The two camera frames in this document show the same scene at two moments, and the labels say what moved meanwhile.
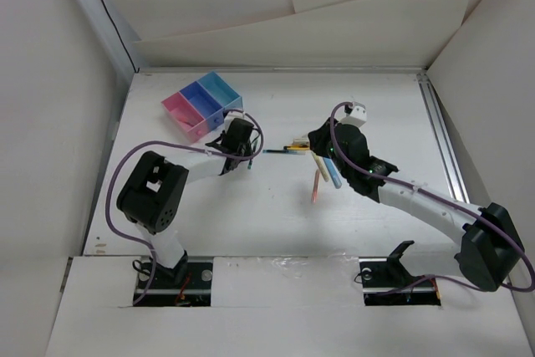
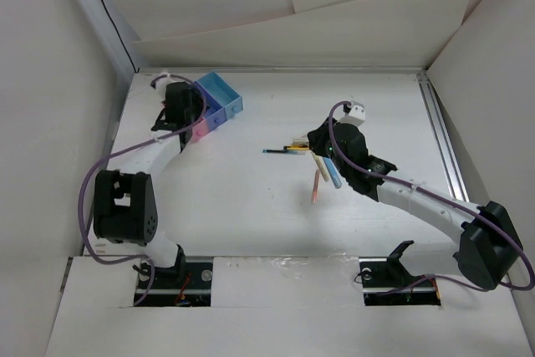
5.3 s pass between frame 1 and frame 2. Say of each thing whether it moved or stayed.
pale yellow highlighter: stayed
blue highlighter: stayed
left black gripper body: moved
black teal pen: stayed
